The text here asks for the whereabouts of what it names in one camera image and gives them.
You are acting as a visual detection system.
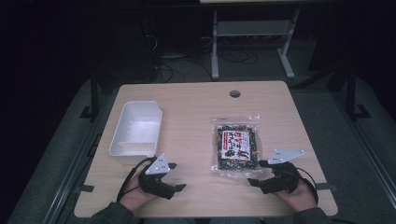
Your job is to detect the black table strap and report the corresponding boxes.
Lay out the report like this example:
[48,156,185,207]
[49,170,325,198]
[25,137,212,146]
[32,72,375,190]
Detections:
[317,182,340,192]
[74,184,95,194]

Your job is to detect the white metal frame table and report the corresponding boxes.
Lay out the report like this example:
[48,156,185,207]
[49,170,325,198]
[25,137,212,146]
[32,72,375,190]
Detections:
[200,0,302,81]

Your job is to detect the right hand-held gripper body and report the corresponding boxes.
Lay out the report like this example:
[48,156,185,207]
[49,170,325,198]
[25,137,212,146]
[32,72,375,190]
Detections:
[259,148,306,195]

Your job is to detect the person's right hand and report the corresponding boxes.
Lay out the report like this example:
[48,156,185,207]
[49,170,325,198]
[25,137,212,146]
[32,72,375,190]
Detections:
[273,181,318,214]

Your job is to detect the white plastic bin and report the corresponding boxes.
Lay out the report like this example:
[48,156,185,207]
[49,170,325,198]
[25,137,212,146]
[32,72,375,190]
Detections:
[108,100,163,165]

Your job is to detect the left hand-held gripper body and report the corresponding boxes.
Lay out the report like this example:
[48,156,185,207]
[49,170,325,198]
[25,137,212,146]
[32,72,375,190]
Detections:
[138,152,177,201]

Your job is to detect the clear packet of dried seaweed mix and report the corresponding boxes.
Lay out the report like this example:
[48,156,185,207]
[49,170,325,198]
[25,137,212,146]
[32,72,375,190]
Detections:
[210,113,263,179]

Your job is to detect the person's left hand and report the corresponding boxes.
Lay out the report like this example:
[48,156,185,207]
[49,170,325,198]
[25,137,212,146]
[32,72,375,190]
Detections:
[119,173,159,213]

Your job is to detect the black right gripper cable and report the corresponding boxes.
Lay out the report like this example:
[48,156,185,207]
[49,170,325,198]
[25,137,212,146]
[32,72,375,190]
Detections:
[295,167,319,205]

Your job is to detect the black floor cables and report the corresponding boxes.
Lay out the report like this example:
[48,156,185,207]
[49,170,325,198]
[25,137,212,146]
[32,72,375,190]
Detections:
[151,46,260,84]

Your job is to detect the black metal stand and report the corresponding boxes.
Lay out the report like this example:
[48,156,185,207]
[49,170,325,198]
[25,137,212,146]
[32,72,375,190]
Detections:
[345,64,372,121]
[78,77,101,122]

